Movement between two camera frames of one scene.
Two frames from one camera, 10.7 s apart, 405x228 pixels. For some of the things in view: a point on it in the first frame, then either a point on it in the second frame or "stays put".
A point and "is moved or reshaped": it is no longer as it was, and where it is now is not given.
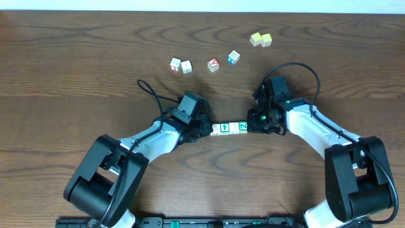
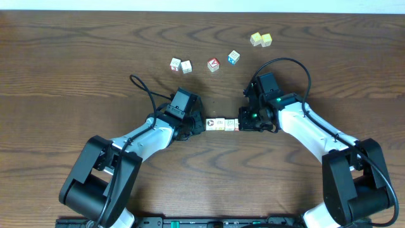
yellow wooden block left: (255, 39) stays put
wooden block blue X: (233, 57) stays put
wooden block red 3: (175, 64) stays put
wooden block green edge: (224, 128) to (219, 123)
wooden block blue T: (186, 66) stays put
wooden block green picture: (242, 126) is moved or reshaped
